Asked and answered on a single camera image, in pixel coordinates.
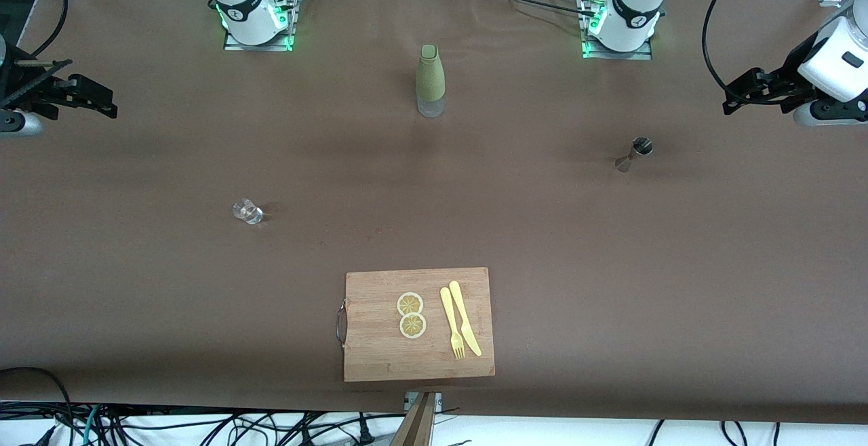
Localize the steel jigger measuring cup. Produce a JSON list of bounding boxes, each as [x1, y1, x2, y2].
[[615, 137, 654, 173]]

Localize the small clear glass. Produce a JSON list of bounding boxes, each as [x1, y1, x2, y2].
[[233, 199, 264, 225]]

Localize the green sleeved glass bottle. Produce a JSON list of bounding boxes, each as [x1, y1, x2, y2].
[[416, 43, 446, 119]]

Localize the yellow plastic knife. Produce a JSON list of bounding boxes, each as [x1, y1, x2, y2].
[[448, 281, 483, 357]]

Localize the yellow plastic fork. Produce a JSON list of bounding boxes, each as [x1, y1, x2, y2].
[[439, 287, 467, 360]]

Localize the wooden cutting board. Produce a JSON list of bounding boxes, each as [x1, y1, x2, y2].
[[336, 268, 496, 383]]

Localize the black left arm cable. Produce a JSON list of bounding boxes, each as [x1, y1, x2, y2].
[[702, 0, 814, 105]]

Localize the black table cable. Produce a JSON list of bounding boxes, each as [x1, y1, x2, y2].
[[483, 0, 592, 17]]

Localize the black looped floor cable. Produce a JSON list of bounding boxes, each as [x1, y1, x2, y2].
[[0, 367, 77, 446]]

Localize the teal floor cable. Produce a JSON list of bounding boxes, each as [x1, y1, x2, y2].
[[81, 404, 102, 446]]

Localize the wooden post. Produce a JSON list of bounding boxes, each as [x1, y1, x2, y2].
[[390, 392, 438, 446]]

